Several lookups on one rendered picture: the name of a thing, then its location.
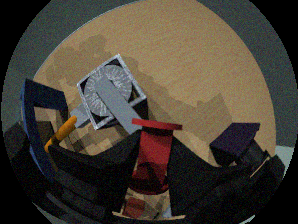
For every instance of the dark blue rectangular frame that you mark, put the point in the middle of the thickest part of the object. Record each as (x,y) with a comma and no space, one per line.
(39,95)

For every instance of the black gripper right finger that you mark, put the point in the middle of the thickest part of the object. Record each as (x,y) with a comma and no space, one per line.
(190,178)

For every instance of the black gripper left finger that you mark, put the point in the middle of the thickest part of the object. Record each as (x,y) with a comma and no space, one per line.
(110,170)

